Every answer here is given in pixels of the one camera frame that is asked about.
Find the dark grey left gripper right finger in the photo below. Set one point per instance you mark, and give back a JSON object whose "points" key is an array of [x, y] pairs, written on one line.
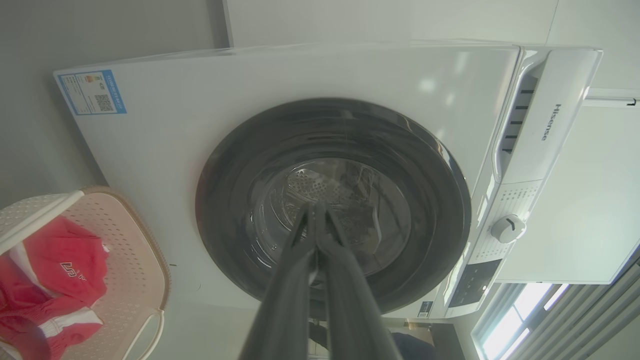
{"points": [[350, 310]]}

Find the red and white garment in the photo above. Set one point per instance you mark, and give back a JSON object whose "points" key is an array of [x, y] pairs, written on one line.
{"points": [[55, 270]]}

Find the white front-load washing machine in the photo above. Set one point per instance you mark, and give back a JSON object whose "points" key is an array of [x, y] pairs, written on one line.
{"points": [[170, 150]]}

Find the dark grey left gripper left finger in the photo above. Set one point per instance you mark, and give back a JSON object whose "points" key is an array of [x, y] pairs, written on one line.
{"points": [[285, 300]]}

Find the white washing machine dial knob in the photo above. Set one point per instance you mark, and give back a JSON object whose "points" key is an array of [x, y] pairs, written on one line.
{"points": [[507, 229]]}

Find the white detergent drawer with logo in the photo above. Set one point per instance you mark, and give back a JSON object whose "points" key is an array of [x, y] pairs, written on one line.
{"points": [[550, 125]]}

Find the dark round washing machine door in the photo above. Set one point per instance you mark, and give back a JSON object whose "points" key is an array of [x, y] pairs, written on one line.
{"points": [[240, 165]]}

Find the bright window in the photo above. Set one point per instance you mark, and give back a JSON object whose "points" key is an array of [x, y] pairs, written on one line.
{"points": [[510, 320]]}

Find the white flat wall panel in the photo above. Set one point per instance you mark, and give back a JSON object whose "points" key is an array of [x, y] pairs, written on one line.
{"points": [[590, 200]]}

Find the black washing machine display panel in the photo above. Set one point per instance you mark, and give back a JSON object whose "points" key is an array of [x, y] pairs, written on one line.
{"points": [[475, 283]]}

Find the grey vertical curtain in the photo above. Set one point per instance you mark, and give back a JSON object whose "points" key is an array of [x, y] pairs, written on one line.
{"points": [[590, 320]]}

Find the beige perforated plastic laundry basket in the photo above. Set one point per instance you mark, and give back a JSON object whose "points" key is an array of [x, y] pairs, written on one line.
{"points": [[135, 270]]}

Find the blue energy label sticker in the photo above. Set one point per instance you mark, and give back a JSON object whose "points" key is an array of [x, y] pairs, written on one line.
{"points": [[91, 92]]}

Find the small blue sticker on washer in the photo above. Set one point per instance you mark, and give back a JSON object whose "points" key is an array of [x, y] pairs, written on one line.
{"points": [[425, 309]]}

